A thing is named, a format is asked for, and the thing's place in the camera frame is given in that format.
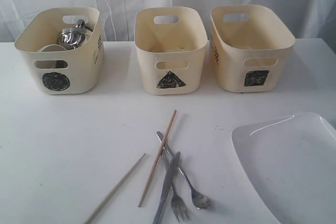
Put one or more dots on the light wooden chopstick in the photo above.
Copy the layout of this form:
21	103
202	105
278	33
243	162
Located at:
156	160

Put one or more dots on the shiny steel bowl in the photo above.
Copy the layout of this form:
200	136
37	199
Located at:
73	37

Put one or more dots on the cream bin triangle mark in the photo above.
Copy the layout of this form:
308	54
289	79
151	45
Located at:
171	46

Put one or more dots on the steel knife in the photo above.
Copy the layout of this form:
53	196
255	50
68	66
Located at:
169	176

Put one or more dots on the cream bin circle mark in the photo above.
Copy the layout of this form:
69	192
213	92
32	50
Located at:
62	72

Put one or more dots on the cream bin square mark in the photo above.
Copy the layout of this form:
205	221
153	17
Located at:
250	46

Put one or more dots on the steel spoon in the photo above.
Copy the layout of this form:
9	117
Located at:
199	200

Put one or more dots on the steel fork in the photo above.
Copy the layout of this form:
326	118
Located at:
177	204

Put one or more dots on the white square ceramic plate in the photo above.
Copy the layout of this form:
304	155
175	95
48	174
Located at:
290	163

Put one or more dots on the steel cup with handle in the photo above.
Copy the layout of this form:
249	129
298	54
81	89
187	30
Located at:
82	24

